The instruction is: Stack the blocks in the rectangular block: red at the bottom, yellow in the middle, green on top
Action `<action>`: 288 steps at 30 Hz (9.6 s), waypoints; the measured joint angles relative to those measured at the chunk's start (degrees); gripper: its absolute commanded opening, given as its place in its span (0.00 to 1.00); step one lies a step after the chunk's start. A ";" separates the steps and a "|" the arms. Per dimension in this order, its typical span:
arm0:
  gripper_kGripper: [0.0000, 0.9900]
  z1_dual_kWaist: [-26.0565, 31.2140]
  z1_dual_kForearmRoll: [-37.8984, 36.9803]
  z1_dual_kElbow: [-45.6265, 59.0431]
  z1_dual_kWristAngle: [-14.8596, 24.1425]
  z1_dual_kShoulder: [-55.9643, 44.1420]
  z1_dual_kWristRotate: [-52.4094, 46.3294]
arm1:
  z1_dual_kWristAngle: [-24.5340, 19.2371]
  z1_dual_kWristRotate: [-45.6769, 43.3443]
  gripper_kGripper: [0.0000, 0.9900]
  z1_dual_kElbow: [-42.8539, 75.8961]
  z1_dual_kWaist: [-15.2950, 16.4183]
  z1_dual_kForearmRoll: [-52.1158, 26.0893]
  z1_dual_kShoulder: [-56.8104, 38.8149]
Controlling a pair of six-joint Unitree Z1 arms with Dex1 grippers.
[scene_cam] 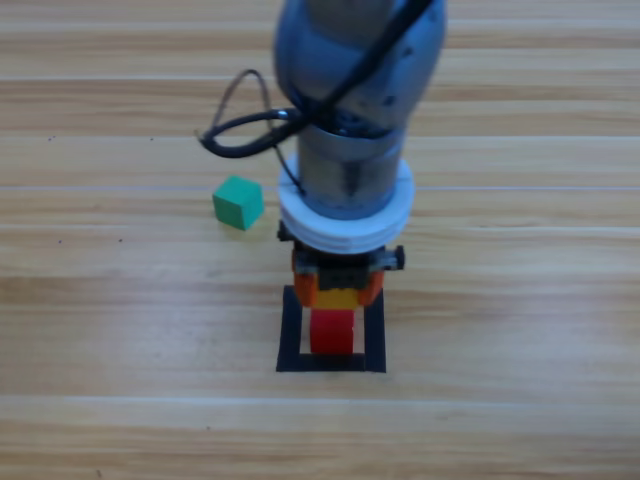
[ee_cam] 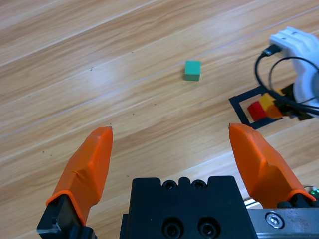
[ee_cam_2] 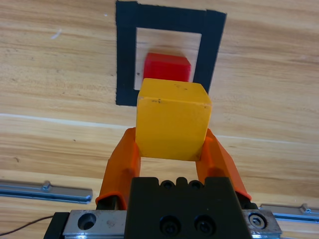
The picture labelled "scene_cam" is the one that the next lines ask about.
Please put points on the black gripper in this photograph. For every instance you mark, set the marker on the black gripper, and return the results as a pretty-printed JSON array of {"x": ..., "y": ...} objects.
[{"x": 342, "y": 277}]

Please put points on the yellow cube block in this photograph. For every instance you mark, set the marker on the yellow cube block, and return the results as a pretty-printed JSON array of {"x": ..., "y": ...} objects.
[{"x": 336, "y": 300}]

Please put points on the red cube block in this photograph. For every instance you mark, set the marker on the red cube block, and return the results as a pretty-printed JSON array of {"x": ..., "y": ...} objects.
[{"x": 330, "y": 332}]

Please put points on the green cube block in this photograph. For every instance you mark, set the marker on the green cube block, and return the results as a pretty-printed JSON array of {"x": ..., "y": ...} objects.
[{"x": 235, "y": 202}]

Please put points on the black tape square outline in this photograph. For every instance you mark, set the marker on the black tape square outline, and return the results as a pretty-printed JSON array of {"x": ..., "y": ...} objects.
[{"x": 300, "y": 363}]

